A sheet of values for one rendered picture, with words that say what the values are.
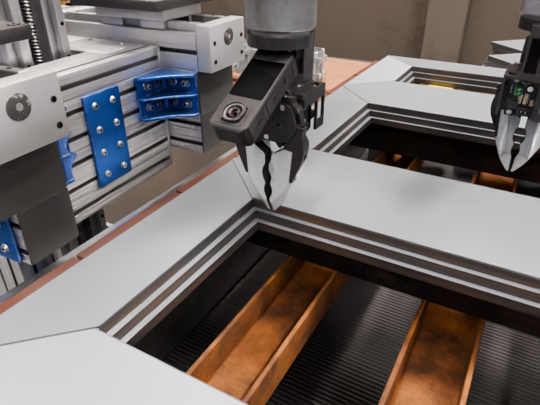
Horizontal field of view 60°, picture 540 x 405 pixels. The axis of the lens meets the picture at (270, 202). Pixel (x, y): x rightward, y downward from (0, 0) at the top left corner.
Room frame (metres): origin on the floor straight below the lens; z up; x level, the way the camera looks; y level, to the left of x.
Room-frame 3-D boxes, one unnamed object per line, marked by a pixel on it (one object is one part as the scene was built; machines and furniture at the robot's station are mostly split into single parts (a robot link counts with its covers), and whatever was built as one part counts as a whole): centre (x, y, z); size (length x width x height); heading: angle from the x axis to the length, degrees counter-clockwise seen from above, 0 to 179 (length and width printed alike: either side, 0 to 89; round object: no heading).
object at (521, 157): (0.60, -0.36, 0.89); 0.06 x 0.03 x 0.09; 151
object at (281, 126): (0.53, -0.01, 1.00); 0.09 x 0.08 x 0.12; 151
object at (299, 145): (0.50, -0.02, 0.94); 0.05 x 0.02 x 0.09; 61
